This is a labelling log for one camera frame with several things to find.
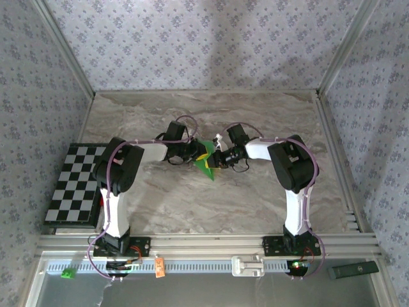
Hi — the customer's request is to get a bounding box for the white plastic latch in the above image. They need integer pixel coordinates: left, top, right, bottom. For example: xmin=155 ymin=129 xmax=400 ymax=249
xmin=231 ymin=254 xmax=265 ymax=278

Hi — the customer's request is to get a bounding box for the orange tag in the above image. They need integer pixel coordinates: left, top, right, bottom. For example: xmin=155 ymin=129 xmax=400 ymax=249
xmin=154 ymin=257 xmax=166 ymax=278

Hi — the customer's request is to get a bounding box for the black grey checkerboard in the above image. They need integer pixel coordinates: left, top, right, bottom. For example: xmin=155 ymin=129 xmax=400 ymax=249
xmin=43 ymin=143 xmax=108 ymax=228

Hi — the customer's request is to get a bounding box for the round black controller board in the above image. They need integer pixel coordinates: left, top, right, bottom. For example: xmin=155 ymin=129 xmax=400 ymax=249
xmin=105 ymin=259 xmax=144 ymax=278
xmin=285 ymin=259 xmax=313 ymax=278

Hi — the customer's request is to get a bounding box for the long black device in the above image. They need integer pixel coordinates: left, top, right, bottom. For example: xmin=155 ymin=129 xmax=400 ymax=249
xmin=328 ymin=260 xmax=380 ymax=280

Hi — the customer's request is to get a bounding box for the white cable connector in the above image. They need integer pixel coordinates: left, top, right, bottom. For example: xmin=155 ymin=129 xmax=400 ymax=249
xmin=213 ymin=133 xmax=229 ymax=152

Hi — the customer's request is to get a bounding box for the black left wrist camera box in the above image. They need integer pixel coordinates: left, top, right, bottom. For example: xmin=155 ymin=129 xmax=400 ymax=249
xmin=164 ymin=120 xmax=189 ymax=142

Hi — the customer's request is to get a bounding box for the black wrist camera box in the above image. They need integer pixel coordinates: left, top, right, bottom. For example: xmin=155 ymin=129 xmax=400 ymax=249
xmin=164 ymin=120 xmax=189 ymax=142
xmin=226 ymin=123 xmax=251 ymax=145

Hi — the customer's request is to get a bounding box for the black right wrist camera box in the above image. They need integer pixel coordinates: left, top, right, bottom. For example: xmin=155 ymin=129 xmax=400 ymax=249
xmin=226 ymin=123 xmax=251 ymax=145

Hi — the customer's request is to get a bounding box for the long aluminium mounting rail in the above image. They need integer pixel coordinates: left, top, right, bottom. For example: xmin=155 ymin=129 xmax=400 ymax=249
xmin=35 ymin=232 xmax=383 ymax=260

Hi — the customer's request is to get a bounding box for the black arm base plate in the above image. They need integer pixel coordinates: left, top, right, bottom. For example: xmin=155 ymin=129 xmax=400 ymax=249
xmin=262 ymin=235 xmax=322 ymax=256
xmin=92 ymin=235 xmax=151 ymax=258

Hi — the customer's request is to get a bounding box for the grey slotted cable duct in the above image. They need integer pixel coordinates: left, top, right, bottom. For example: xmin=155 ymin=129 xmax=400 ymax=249
xmin=46 ymin=259 xmax=313 ymax=275

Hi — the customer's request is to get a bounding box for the aluminium side rail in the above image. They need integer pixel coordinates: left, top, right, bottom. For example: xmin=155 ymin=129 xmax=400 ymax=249
xmin=314 ymin=91 xmax=368 ymax=233

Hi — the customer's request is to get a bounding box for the purple cable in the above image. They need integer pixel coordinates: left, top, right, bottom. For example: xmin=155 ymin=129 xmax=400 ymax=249
xmin=220 ymin=122 xmax=327 ymax=282
xmin=86 ymin=114 xmax=199 ymax=283

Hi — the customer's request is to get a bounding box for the aluminium corner post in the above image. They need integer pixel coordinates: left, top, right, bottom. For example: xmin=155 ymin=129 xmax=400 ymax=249
xmin=318 ymin=0 xmax=381 ymax=95
xmin=31 ymin=0 xmax=96 ymax=99

